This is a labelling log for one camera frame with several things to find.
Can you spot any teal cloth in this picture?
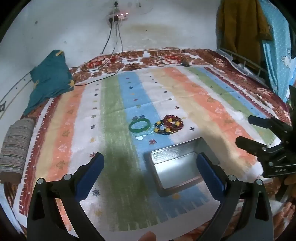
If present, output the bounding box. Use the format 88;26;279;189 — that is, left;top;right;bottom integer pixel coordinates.
23;49;75;116

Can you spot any dark red bead bracelet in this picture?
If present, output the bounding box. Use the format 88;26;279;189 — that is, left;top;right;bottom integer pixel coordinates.
161;114;185;130

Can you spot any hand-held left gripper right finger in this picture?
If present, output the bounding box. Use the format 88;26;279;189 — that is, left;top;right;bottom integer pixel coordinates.
196;152;274;241

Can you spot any white cable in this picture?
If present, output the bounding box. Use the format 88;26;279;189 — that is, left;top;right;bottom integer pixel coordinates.
80;21;124;77

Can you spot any pale white bead bracelet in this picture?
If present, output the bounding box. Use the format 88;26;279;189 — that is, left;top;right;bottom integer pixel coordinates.
135;131;154;141

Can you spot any multicolour glass bead bracelet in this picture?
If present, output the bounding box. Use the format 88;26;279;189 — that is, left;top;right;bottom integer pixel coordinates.
154;120;178;136

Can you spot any green jade bangle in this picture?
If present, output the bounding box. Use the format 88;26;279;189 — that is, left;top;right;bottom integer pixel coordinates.
129;118;151;135

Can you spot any silver metal tin box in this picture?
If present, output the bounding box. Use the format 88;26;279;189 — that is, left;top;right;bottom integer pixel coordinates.
143;137;221;198

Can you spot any mustard yellow garment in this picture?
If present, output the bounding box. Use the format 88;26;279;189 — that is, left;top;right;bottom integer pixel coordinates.
216;0;273;67

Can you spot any blue dotted cloth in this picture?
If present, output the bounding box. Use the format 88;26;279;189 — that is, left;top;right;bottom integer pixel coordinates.
258;0;296;102

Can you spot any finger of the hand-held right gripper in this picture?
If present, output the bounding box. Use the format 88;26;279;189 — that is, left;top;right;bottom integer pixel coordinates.
235;136;269;160
248;115;293;142

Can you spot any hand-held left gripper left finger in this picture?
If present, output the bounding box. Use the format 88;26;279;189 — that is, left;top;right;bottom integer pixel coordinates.
26;152;105;241

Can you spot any person's right hand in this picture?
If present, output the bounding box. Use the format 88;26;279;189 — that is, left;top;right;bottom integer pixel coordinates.
285;173;296;202

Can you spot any white metal rack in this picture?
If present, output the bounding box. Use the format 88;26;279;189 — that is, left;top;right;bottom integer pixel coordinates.
218;47;275;87

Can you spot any white power strip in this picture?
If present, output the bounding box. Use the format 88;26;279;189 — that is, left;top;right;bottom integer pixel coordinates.
106;10;130;24

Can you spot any striped pastel woven mat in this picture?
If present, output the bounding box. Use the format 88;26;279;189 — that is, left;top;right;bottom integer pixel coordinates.
13;65;278;233

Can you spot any rolled grey striped cloth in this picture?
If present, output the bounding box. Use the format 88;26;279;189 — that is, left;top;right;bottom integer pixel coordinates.
0;118;36;183

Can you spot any black cable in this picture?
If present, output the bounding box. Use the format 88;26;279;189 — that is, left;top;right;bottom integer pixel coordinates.
68;21;122;85

